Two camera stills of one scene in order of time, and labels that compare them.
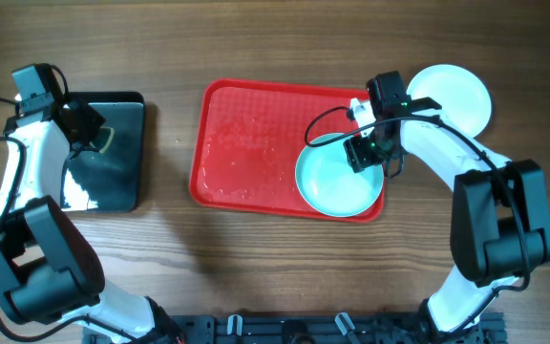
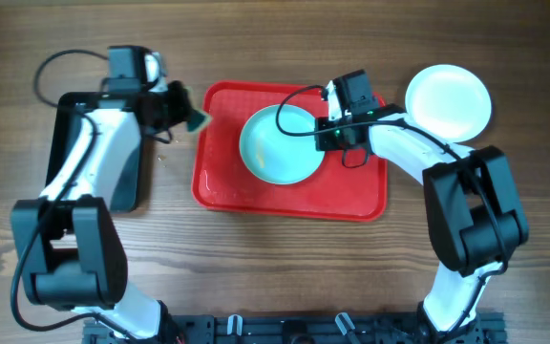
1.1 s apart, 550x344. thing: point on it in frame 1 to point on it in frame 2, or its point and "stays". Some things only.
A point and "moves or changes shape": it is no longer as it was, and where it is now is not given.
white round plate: (460, 94) stays
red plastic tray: (250, 137) stays
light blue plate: (327, 182) to (275, 158)
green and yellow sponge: (103, 139) moves or changes shape
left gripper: (90, 132) to (178, 105)
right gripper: (360, 156) to (326, 132)
